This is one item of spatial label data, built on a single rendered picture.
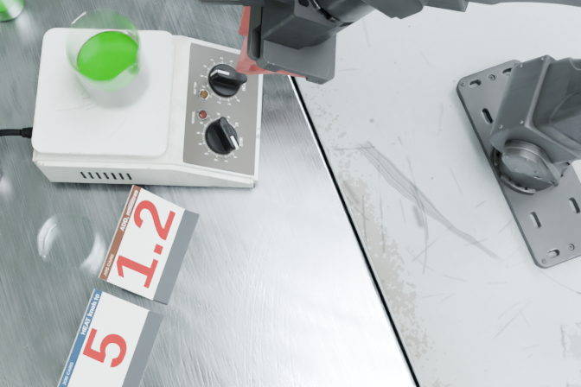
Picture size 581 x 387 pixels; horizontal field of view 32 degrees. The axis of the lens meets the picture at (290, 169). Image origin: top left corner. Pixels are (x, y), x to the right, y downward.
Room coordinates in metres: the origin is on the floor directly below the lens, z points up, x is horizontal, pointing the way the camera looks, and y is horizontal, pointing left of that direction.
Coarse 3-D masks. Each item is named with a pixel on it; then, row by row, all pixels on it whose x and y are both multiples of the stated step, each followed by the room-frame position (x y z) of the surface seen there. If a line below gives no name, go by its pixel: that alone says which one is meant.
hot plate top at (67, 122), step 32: (64, 32) 0.39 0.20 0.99; (160, 32) 0.38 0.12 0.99; (64, 64) 0.35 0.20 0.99; (160, 64) 0.35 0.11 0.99; (64, 96) 0.32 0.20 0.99; (160, 96) 0.32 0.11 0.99; (64, 128) 0.29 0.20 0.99; (96, 128) 0.29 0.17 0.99; (128, 128) 0.29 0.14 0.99; (160, 128) 0.29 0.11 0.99
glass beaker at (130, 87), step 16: (80, 16) 0.36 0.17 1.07; (96, 16) 0.37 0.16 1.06; (112, 16) 0.37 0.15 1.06; (128, 16) 0.36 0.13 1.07; (80, 32) 0.36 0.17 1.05; (96, 32) 0.36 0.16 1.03; (128, 32) 0.36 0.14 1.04; (64, 48) 0.33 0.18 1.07; (144, 64) 0.33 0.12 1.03; (80, 80) 0.32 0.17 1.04; (96, 80) 0.31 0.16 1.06; (112, 80) 0.30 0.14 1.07; (128, 80) 0.31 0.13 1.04; (144, 80) 0.33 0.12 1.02; (96, 96) 0.31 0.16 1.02; (112, 96) 0.31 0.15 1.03; (128, 96) 0.31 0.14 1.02; (144, 96) 0.32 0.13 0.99
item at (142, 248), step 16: (144, 208) 0.23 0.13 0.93; (160, 208) 0.24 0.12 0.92; (176, 208) 0.24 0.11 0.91; (128, 224) 0.22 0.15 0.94; (144, 224) 0.22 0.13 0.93; (160, 224) 0.22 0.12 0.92; (128, 240) 0.20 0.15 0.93; (144, 240) 0.21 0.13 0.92; (160, 240) 0.21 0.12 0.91; (128, 256) 0.19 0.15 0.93; (144, 256) 0.19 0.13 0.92; (160, 256) 0.19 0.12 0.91; (112, 272) 0.17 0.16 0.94; (128, 272) 0.18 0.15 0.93; (144, 272) 0.18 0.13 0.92; (144, 288) 0.16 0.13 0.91
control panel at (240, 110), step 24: (192, 48) 0.38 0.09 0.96; (216, 48) 0.38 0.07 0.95; (192, 72) 0.35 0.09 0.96; (192, 96) 0.33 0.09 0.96; (216, 96) 0.33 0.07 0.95; (240, 96) 0.34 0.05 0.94; (192, 120) 0.31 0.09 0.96; (240, 120) 0.32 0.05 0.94; (192, 144) 0.28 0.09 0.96; (240, 144) 0.29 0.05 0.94; (216, 168) 0.27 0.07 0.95; (240, 168) 0.27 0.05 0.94
